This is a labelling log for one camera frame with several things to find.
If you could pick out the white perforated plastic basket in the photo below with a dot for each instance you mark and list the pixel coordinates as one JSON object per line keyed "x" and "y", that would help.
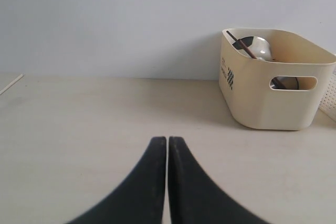
{"x": 328, "y": 103}

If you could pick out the stainless steel cup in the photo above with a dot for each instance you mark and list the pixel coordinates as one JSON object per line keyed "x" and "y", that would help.
{"x": 290, "y": 83}

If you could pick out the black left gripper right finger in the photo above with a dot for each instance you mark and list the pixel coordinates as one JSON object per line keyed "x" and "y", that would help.
{"x": 194, "y": 197}

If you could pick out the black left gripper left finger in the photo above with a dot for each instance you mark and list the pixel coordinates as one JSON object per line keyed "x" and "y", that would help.
{"x": 139, "y": 198}

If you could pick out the pale green ceramic bowl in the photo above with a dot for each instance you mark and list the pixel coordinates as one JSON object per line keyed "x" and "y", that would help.
{"x": 259, "y": 47}

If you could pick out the cream plastic storage bin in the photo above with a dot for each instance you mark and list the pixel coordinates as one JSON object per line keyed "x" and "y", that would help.
{"x": 255, "y": 97}

